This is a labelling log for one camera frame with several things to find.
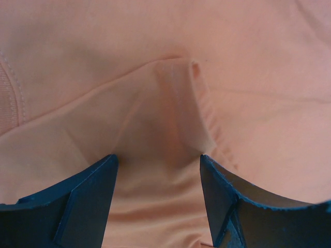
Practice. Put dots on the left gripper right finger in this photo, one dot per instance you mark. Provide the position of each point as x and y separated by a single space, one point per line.
241 214

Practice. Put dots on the orange t shirt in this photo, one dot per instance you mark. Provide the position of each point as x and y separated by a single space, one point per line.
158 83

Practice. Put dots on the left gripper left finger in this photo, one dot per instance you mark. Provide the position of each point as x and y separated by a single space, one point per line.
71 213

